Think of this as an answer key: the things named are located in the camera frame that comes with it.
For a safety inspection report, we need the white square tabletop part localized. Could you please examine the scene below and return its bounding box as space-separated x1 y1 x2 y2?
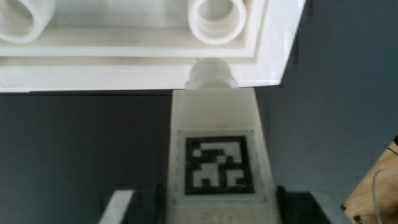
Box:
0 0 305 93

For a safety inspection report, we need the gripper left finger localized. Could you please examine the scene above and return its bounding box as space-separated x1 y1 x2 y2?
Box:
97 189 134 224

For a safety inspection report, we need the grey cable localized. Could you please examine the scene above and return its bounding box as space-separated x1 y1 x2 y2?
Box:
339 168 398 224

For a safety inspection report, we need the white leg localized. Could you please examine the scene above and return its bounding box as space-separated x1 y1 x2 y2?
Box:
165 58 282 224

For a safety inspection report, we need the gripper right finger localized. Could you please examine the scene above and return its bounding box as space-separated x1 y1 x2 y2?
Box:
275 186 353 224

